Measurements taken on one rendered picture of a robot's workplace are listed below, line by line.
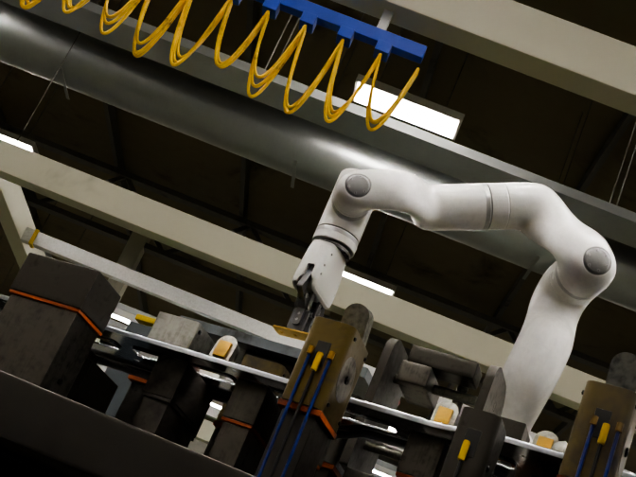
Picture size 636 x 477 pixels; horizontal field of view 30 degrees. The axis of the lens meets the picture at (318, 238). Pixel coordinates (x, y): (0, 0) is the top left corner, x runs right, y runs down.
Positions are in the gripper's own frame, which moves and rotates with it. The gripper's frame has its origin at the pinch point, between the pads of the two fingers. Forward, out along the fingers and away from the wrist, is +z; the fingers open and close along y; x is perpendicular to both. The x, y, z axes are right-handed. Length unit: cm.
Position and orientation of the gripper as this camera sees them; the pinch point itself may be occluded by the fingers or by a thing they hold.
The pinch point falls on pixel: (300, 323)
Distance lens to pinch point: 212.6
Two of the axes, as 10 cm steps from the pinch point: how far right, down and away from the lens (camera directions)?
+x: 8.8, 1.7, -4.5
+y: -3.1, -5.1, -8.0
